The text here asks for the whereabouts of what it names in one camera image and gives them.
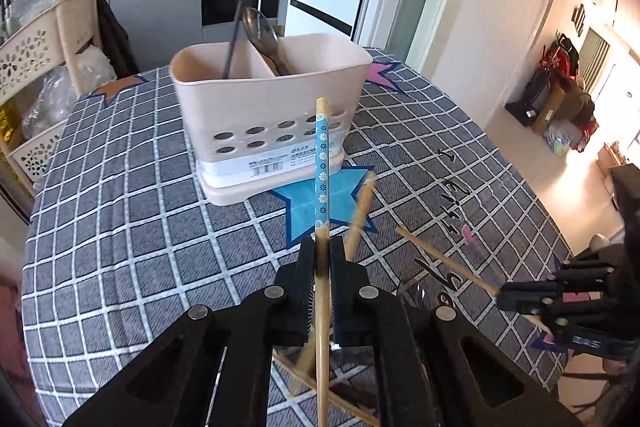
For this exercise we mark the grey kitchen counter cabinet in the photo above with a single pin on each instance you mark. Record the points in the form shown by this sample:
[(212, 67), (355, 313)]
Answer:
[(158, 29)]

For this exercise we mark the steel spoon in holder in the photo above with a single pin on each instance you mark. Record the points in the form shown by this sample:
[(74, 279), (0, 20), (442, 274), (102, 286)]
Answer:
[(263, 37)]

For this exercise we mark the black utensil handle in holder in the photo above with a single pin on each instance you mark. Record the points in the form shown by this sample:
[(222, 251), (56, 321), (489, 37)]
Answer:
[(234, 38)]

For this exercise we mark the steel spoon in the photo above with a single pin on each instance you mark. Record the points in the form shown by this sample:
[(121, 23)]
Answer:
[(263, 37), (419, 294)]

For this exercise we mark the pink plastic utensil holder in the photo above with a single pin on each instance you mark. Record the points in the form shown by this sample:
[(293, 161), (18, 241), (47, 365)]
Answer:
[(252, 130)]

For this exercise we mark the grey checkered star tablecloth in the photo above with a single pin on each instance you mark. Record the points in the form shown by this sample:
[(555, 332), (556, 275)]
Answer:
[(122, 239)]

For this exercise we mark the beige plastic storage rack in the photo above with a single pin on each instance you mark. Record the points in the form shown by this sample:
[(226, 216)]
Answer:
[(52, 39)]

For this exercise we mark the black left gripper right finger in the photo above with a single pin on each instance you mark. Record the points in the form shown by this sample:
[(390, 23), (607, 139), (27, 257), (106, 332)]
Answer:
[(433, 367)]

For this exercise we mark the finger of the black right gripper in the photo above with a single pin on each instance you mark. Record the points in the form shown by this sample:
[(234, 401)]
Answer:
[(566, 313), (583, 276)]

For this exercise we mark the orange dotted wooden chopstick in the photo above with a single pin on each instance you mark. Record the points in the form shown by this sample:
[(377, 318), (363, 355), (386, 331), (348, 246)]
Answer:
[(305, 361)]

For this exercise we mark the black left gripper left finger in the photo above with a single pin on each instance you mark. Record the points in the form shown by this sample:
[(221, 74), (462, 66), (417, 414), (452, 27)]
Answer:
[(210, 367)]

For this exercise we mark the blue dotted wooden chopstick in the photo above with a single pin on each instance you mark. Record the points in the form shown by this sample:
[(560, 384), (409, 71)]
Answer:
[(322, 295)]

